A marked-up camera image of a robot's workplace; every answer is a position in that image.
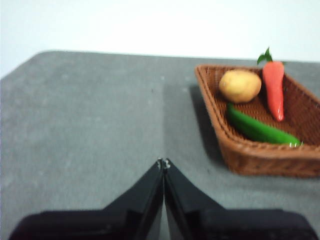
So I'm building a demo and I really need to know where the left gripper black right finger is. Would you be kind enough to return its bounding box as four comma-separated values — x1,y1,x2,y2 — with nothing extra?
163,157,320,240

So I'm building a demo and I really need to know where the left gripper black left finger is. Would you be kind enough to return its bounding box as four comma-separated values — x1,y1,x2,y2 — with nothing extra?
8,157,166,240

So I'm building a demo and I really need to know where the long green pepper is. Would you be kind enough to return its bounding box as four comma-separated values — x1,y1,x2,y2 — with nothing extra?
226,102,303,148

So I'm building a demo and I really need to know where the brown wicker basket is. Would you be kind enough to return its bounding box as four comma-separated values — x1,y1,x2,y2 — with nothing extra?
194,64,320,178

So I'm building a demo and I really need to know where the yellow potato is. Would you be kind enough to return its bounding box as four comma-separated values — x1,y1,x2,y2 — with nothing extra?
218,69,262,104

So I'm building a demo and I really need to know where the orange carrot with green leaves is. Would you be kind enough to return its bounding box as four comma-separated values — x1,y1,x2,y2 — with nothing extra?
256,46,286,122

